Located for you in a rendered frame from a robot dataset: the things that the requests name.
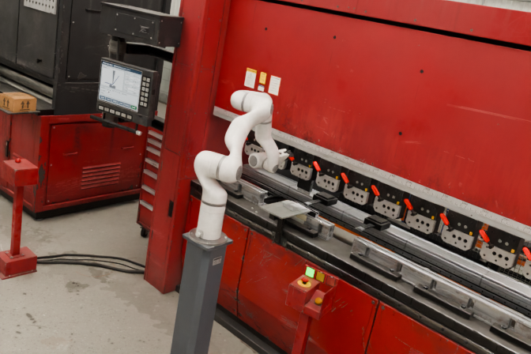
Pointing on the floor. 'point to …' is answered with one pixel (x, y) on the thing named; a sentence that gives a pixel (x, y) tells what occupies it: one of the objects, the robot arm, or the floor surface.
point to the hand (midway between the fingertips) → (289, 156)
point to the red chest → (152, 157)
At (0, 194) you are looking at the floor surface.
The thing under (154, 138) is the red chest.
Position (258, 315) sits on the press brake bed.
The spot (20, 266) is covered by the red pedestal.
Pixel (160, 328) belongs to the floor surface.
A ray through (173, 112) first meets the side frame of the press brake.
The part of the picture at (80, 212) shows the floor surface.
